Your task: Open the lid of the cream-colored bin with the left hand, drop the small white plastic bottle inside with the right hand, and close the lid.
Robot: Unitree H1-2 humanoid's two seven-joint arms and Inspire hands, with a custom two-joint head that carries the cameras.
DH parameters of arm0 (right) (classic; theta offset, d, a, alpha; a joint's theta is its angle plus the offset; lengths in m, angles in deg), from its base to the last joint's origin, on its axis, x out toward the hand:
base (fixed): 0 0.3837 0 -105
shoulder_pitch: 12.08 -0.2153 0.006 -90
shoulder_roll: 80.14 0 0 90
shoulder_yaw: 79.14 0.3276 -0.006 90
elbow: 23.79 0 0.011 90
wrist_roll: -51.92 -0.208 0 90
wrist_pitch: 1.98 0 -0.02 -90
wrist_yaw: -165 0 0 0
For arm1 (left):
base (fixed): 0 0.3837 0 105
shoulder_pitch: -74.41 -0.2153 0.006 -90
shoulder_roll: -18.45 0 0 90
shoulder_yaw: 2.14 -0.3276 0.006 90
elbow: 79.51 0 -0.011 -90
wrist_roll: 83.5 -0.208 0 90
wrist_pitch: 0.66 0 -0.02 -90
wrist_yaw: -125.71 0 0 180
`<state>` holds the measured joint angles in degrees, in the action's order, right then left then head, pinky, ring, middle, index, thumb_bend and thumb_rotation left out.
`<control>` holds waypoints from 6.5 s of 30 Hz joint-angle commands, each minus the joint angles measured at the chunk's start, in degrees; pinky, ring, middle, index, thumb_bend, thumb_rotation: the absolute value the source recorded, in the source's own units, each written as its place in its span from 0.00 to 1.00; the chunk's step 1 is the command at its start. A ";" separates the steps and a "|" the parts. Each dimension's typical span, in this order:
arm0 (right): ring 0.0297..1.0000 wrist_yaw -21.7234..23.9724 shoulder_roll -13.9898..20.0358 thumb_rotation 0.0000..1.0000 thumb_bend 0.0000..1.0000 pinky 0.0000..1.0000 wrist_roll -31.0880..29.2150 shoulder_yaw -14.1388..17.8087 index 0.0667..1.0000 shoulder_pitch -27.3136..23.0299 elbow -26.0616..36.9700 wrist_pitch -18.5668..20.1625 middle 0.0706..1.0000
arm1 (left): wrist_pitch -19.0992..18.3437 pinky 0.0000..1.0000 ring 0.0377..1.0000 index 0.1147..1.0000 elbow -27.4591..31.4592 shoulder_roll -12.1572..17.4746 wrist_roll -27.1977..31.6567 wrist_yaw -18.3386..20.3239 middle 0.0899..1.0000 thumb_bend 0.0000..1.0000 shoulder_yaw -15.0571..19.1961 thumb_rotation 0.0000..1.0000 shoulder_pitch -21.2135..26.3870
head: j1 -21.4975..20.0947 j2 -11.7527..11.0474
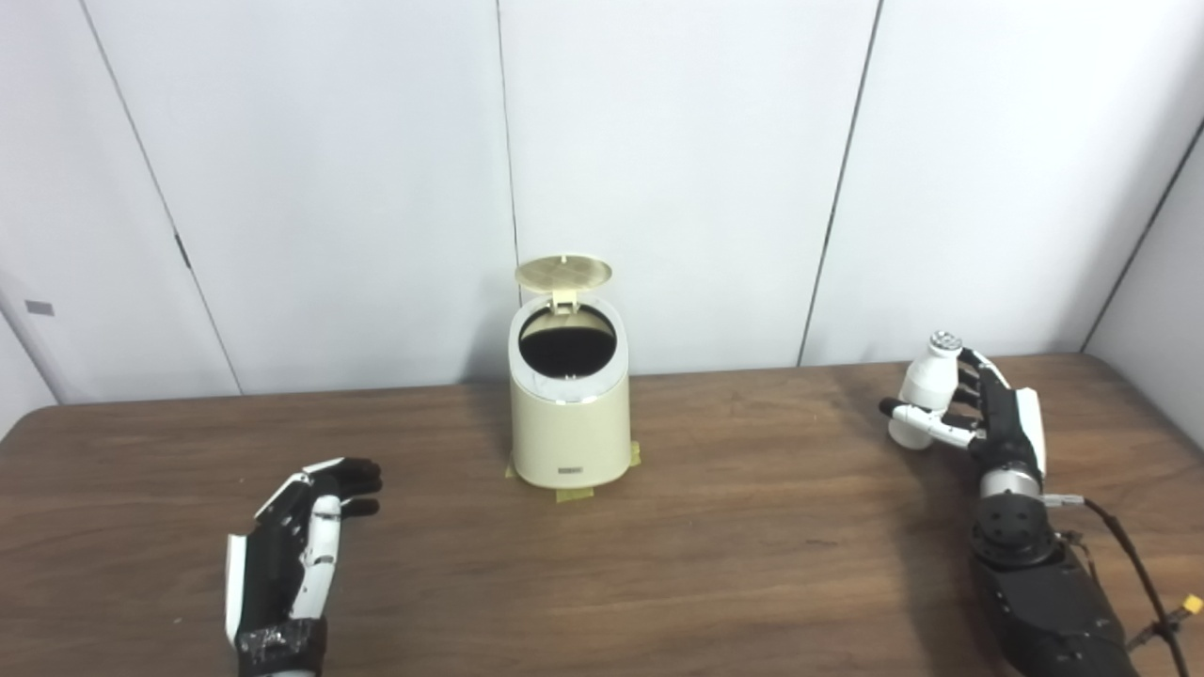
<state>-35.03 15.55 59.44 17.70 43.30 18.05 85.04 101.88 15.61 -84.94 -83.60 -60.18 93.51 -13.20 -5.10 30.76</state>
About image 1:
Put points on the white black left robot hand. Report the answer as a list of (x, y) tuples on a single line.
[(273, 574)]

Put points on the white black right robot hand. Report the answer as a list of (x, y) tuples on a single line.
[(1006, 423)]

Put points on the small white plastic bottle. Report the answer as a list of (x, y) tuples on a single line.
[(922, 381)]

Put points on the cream-colored bin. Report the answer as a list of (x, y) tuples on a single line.
[(569, 437)]

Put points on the cream round bin lid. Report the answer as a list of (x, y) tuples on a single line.
[(562, 273)]

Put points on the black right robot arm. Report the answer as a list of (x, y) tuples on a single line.
[(1044, 592)]

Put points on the small grey wall label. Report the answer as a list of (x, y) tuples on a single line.
[(39, 307)]

